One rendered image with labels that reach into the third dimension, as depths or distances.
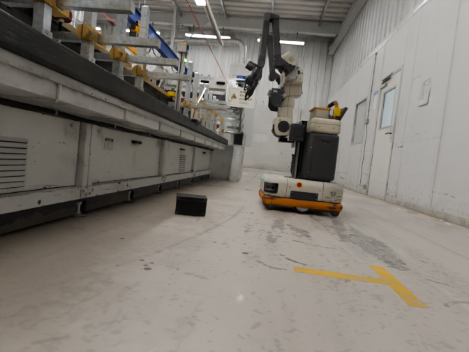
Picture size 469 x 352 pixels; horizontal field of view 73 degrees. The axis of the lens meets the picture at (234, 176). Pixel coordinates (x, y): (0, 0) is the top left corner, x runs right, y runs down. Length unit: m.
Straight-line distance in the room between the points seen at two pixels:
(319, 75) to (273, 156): 3.33
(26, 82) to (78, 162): 0.74
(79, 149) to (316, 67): 11.10
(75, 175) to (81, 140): 0.19
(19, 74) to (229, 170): 4.74
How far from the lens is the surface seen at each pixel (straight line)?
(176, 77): 1.84
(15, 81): 1.15
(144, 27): 1.93
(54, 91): 1.28
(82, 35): 1.41
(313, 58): 12.51
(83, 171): 1.83
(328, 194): 2.76
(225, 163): 5.65
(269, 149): 11.81
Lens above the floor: 0.39
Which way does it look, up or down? 3 degrees down
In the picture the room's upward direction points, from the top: 6 degrees clockwise
